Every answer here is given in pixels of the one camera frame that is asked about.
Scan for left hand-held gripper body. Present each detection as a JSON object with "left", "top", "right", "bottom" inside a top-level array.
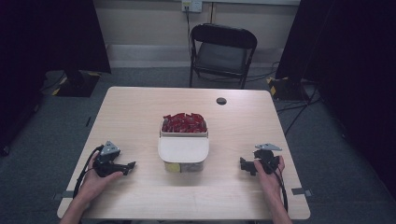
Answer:
[{"left": 92, "top": 140, "right": 126, "bottom": 178}]

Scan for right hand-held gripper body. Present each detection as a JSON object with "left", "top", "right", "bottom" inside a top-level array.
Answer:
[{"left": 252, "top": 143, "right": 283, "bottom": 175}]

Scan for person's right hand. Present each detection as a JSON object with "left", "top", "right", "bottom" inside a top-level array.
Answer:
[{"left": 253, "top": 155, "right": 286, "bottom": 200}]

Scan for person's left hand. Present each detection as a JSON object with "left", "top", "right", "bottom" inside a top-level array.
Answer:
[{"left": 79, "top": 167, "right": 124, "bottom": 204}]

